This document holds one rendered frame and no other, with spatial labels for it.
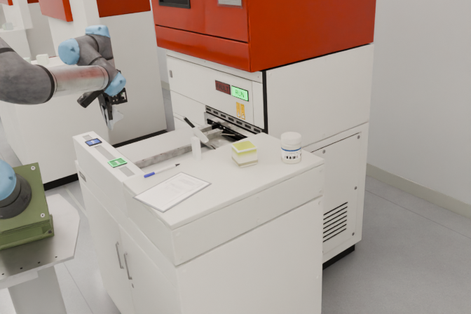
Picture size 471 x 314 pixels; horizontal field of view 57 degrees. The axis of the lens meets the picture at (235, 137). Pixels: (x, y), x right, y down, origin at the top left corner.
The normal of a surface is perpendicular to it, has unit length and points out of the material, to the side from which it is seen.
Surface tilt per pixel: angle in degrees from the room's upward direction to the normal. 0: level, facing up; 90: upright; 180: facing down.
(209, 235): 90
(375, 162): 90
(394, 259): 0
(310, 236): 90
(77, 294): 0
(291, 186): 90
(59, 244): 0
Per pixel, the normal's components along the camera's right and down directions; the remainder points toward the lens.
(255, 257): 0.59, 0.29
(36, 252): -0.06, -0.92
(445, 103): -0.81, 0.28
